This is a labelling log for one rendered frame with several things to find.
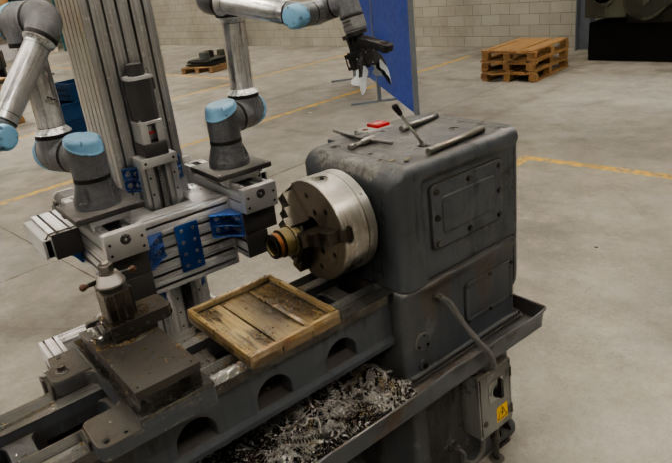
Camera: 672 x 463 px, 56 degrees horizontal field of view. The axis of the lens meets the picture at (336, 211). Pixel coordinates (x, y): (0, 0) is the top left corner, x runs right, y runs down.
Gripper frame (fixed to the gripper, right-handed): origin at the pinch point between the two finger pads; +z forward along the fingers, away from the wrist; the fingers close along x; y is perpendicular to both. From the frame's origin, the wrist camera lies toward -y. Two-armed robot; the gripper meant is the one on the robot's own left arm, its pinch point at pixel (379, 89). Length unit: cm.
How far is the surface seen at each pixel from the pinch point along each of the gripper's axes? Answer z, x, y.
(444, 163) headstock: 24.6, 11.7, -25.5
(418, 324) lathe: 71, 28, -11
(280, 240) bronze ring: 28, 57, 3
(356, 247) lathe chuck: 37, 43, -11
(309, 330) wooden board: 52, 65, -6
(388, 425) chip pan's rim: 89, 54, -12
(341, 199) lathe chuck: 23.2, 41.2, -9.7
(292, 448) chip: 82, 79, 1
